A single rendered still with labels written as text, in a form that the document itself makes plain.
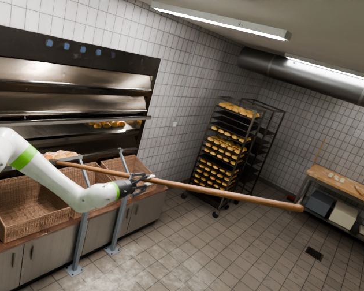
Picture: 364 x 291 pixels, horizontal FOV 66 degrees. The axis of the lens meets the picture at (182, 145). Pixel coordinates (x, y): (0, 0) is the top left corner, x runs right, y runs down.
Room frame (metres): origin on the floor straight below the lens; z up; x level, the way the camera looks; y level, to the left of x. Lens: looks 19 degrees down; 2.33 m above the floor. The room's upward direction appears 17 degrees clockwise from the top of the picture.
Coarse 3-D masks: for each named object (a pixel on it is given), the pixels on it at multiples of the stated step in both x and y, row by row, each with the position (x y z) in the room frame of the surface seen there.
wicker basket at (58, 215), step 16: (0, 192) 2.02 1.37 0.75; (16, 192) 2.12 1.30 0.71; (48, 192) 2.32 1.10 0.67; (0, 208) 1.99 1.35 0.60; (16, 208) 2.07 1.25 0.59; (32, 208) 2.13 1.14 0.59; (48, 208) 2.20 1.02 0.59; (64, 208) 2.08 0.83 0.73; (0, 224) 1.71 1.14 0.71; (16, 224) 1.74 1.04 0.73; (32, 224) 1.84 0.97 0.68; (48, 224) 1.96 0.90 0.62
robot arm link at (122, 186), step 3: (117, 180) 1.22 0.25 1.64; (120, 180) 1.22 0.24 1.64; (117, 183) 1.18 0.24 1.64; (120, 183) 1.19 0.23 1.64; (123, 183) 1.20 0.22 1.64; (120, 186) 1.18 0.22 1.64; (123, 186) 1.19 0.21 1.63; (126, 186) 1.20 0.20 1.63; (120, 189) 1.17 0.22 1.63; (123, 189) 1.18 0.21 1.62; (126, 189) 1.19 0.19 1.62; (120, 192) 1.16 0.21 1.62; (123, 192) 1.18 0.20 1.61; (126, 192) 1.19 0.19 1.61; (120, 195) 1.16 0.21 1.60; (123, 195) 1.18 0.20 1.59; (126, 195) 1.20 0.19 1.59; (120, 198) 1.17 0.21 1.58
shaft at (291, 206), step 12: (84, 168) 1.67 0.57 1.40; (96, 168) 1.62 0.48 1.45; (144, 180) 1.40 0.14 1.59; (156, 180) 1.37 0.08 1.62; (204, 192) 1.22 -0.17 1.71; (216, 192) 1.19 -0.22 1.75; (228, 192) 1.17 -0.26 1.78; (264, 204) 1.08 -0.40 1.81; (276, 204) 1.05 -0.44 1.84; (288, 204) 1.03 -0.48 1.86
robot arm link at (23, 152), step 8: (0, 128) 1.05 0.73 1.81; (8, 128) 1.06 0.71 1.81; (8, 136) 1.01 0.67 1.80; (16, 136) 1.05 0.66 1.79; (16, 144) 1.03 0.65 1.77; (24, 144) 1.05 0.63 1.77; (16, 152) 1.01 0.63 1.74; (24, 152) 1.03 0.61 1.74; (32, 152) 1.06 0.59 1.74; (8, 160) 1.00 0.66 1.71; (16, 160) 1.01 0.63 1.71; (24, 160) 1.02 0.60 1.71; (16, 168) 1.02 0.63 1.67
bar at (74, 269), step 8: (96, 152) 2.44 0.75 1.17; (104, 152) 2.50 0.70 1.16; (120, 152) 2.67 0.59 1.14; (80, 160) 2.27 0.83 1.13; (88, 184) 2.18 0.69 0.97; (120, 208) 2.57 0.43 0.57; (120, 216) 2.55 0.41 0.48; (80, 224) 2.16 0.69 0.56; (120, 224) 2.57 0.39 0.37; (80, 232) 2.15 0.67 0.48; (80, 240) 2.15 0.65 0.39; (112, 240) 2.57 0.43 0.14; (80, 248) 2.17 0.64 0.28; (104, 248) 2.56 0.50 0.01; (112, 248) 2.55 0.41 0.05; (72, 264) 2.16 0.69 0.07; (72, 272) 2.13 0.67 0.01; (80, 272) 2.16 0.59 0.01
